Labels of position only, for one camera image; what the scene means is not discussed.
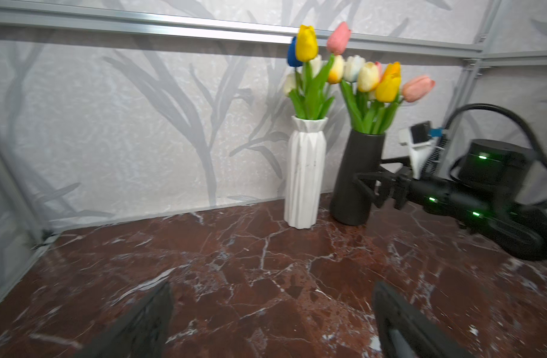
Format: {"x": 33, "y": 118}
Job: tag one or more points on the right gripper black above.
{"x": 433, "y": 194}

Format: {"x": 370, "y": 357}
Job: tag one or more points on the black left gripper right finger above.
{"x": 405, "y": 332}

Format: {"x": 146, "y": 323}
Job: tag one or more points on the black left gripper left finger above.
{"x": 141, "y": 332}

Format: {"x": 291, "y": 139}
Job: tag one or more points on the black cylindrical vase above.
{"x": 351, "y": 201}

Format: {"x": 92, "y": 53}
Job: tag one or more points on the tulip bouquet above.
{"x": 374, "y": 112}

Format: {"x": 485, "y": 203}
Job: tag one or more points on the white ribbed ceramic vase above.
{"x": 306, "y": 162}

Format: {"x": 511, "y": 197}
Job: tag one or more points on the white orange tulip flower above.
{"x": 369, "y": 77}

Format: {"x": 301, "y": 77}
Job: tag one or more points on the bright yellow tulip flower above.
{"x": 309, "y": 97}

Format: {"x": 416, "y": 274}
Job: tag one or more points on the dark blue tulip flower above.
{"x": 291, "y": 55}

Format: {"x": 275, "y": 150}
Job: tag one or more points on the white cream tulip flower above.
{"x": 290, "y": 84}

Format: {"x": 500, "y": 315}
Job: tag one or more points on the pink tulip flower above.
{"x": 338, "y": 40}

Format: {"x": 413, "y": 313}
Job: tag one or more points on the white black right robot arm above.
{"x": 480, "y": 197}

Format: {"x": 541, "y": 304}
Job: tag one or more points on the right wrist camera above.
{"x": 423, "y": 143}

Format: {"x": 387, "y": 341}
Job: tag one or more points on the aluminium frame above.
{"x": 28, "y": 14}

